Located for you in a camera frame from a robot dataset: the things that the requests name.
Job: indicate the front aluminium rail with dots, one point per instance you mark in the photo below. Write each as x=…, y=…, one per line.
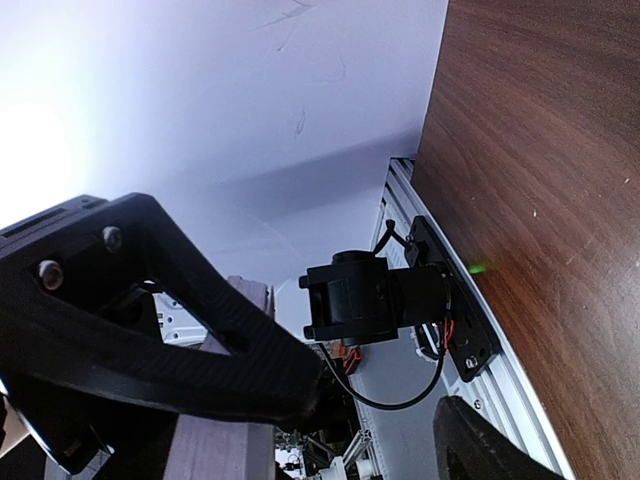
x=402, y=443

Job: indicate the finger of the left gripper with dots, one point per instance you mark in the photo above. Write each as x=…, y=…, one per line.
x=113, y=324

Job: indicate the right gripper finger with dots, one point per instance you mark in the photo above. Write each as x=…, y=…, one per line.
x=468, y=447

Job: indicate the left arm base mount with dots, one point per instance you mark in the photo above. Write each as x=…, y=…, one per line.
x=365, y=297

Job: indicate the red-backed card deck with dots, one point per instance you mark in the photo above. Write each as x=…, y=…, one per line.
x=224, y=442

